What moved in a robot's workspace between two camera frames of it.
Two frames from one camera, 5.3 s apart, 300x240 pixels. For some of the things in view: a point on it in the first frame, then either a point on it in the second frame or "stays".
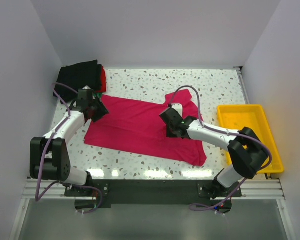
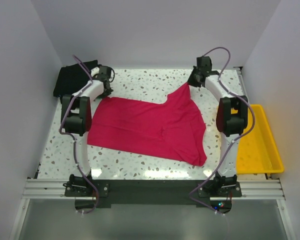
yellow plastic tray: (251, 118) stays
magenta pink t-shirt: (136, 126) stays
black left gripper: (102, 110) to (109, 92)
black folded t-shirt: (77, 76) stays
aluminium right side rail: (242, 84) stays
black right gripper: (169, 134) to (190, 80)
